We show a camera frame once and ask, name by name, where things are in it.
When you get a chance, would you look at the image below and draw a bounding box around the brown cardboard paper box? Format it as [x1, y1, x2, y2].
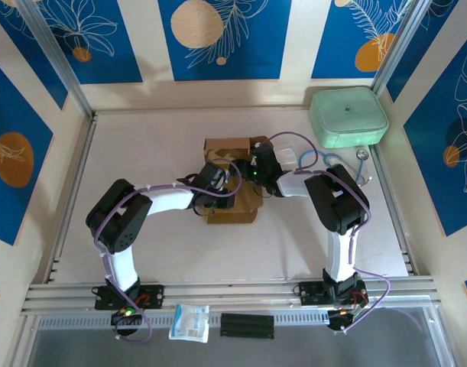
[202, 134, 271, 226]

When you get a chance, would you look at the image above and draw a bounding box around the small clear plastic packet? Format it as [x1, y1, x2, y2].
[274, 147, 299, 170]

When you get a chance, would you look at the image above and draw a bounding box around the mint green zip case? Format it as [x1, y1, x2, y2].
[308, 86, 390, 150]

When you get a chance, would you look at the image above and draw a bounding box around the blue stethoscope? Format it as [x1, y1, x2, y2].
[297, 148, 373, 188]

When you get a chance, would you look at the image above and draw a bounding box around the white plastic pouch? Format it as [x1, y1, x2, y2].
[168, 304, 211, 343]

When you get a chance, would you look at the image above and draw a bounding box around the black ribbed block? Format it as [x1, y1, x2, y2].
[219, 312, 275, 340]

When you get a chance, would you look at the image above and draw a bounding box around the black connector board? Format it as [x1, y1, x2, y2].
[326, 308, 358, 334]
[110, 310, 144, 337]

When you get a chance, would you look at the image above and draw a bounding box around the grey metal panel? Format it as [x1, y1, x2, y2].
[26, 305, 458, 367]

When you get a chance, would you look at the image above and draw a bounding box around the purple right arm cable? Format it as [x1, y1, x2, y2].
[261, 132, 393, 333]

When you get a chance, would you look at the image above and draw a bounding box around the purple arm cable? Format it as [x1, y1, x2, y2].
[261, 132, 393, 333]
[93, 158, 242, 343]

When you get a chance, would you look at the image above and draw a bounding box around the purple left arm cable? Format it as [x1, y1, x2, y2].
[93, 158, 242, 343]

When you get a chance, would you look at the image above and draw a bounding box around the aluminium table frame rail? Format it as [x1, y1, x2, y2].
[21, 275, 443, 317]

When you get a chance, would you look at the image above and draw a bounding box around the aluminium side rail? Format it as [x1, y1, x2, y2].
[45, 114, 99, 284]
[370, 145, 420, 276]

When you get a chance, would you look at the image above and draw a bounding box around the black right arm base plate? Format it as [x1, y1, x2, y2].
[296, 281, 370, 307]

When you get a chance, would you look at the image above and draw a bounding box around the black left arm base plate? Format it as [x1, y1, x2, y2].
[93, 283, 165, 310]

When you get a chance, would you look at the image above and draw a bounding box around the grey slotted cable duct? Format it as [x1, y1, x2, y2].
[34, 311, 439, 332]

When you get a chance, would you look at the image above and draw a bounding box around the aluminium frame post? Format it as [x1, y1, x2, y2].
[17, 0, 95, 118]
[372, 0, 433, 96]

